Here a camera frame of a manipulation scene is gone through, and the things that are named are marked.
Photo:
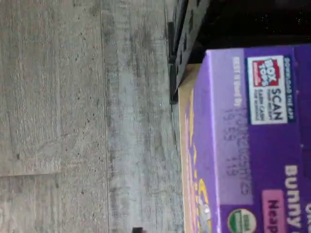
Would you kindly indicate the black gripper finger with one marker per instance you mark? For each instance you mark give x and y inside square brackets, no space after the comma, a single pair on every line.
[137,230]

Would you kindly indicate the wooden shelf board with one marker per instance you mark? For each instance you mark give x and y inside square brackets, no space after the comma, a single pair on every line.
[181,145]

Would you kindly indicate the purple box pink patch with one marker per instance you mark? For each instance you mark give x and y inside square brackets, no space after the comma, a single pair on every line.
[255,145]

